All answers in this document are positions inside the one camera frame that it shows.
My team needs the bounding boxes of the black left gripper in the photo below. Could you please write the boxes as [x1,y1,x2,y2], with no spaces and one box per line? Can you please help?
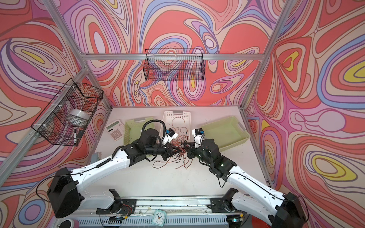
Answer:
[144,143,182,162]

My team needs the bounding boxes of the black cable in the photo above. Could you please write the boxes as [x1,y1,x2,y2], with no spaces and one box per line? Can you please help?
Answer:
[171,131,197,160]

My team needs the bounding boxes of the red cable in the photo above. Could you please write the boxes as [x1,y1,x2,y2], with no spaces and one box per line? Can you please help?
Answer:
[171,133,197,170]

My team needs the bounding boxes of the orange cable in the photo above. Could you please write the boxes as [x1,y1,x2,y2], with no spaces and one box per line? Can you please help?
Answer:
[171,117,189,137]

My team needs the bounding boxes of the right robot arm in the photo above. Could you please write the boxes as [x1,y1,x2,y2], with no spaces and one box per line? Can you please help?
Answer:
[183,139,309,228]

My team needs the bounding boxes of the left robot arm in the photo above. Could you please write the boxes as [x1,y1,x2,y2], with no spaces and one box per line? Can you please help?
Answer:
[46,119,181,219]

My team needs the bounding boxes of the white perforated basket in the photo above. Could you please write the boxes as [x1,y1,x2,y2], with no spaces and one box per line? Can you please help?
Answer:
[162,110,192,143]

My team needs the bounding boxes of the large green perforated basket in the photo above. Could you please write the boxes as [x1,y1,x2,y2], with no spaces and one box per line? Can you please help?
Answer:
[201,116,250,152]

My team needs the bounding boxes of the small green perforated basket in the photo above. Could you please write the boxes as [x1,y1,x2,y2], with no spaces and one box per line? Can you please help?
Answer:
[124,117,153,145]

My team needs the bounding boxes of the white desk calculator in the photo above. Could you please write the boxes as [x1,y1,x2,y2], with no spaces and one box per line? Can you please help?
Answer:
[105,120,125,141]

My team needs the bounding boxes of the small green alarm clock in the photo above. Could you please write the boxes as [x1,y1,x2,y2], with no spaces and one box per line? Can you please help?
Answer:
[151,210,166,227]

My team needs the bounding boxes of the red bucket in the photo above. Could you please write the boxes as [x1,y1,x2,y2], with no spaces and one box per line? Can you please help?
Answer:
[252,217,271,228]

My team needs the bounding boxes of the black marker pen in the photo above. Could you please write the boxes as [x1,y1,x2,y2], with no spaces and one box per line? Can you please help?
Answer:
[73,128,78,145]

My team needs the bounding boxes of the black round speaker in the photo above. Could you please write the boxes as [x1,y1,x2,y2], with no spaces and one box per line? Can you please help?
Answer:
[58,219,75,228]

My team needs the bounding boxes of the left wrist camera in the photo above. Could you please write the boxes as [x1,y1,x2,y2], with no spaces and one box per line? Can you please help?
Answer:
[162,128,179,146]

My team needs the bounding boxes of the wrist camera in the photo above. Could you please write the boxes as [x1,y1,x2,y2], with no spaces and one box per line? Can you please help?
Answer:
[192,128,205,148]
[162,128,179,146]

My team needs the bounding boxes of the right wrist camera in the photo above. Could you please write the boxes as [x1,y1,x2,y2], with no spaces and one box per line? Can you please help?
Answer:
[192,128,205,148]

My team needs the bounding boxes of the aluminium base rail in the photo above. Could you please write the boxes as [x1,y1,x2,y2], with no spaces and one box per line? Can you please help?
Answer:
[51,195,291,228]

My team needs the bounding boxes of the black wire basket back wall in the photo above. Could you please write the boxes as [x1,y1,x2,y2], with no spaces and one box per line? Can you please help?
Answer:
[143,48,205,82]

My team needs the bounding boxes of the black wire basket wall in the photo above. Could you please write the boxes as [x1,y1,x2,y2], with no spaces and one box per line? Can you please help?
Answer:
[143,48,205,82]
[31,79,104,146]

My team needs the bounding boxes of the black wire basket left wall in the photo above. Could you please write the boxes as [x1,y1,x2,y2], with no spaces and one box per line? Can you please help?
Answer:
[31,79,104,146]

